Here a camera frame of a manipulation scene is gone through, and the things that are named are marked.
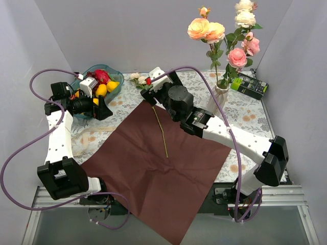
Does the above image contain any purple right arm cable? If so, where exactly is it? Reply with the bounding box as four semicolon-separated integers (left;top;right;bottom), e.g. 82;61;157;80
150;66;263;223

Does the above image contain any floral patterned table mat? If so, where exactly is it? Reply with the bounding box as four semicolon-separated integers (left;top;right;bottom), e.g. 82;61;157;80
48;70;288;184

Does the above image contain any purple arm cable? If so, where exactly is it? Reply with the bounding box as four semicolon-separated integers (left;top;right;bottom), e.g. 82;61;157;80
150;66;263;223
0;68;131;229

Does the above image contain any peach rose stem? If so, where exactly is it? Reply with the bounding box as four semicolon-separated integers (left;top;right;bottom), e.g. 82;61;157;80
187;6;226;88

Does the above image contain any purple grape bunch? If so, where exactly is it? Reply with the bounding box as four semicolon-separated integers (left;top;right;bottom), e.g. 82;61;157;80
86;71;98;80

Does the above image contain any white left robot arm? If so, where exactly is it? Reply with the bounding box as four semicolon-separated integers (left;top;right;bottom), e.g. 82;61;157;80
37;78;113;204

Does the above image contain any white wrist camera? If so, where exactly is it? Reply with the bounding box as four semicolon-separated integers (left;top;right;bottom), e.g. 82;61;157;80
79;77;98;97
145;66;172;92

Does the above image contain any yellow lemon middle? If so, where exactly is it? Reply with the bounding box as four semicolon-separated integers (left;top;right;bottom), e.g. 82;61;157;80
95;84;107;97

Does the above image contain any white ribbed ceramic vase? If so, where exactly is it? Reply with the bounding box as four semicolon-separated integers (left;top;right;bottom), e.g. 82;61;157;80
206;85;229;116

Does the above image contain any yellow lemon right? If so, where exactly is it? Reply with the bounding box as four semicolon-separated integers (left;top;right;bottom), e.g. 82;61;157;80
106;80;120;93

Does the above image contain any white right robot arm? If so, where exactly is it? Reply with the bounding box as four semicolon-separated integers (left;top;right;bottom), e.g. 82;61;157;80
141;67;289;203

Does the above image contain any black green product box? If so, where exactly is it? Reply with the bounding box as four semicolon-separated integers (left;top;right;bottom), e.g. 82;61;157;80
230;73;269;100

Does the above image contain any pink rose stem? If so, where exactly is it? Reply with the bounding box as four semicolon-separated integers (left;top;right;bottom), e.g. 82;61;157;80
217;29;260;89

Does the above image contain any red dragon fruit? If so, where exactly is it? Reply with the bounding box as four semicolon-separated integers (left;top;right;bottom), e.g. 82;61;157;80
94;69;112;85

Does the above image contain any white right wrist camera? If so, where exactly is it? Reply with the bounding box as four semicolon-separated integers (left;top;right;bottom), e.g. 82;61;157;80
145;66;172;92

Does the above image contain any dark red wrapping paper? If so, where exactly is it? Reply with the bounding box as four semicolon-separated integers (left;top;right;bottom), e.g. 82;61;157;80
82;102;230;244

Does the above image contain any teal plastic fruit tray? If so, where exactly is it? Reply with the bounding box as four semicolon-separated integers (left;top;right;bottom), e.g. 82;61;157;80
71;64;124;119

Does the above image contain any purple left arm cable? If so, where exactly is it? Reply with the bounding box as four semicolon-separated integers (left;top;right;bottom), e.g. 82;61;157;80
0;68;131;229

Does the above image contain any white rose stem tall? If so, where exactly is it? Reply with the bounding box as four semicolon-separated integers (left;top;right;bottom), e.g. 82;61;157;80
224;0;262;53

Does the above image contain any aluminium frame rail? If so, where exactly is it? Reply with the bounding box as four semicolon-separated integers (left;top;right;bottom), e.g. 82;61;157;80
21;185;320;245

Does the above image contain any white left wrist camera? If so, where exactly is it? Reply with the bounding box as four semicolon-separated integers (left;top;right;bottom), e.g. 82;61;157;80
79;77;98;97

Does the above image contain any yellow lemon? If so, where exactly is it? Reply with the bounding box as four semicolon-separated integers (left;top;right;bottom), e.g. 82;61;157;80
95;84;107;97
106;80;120;93

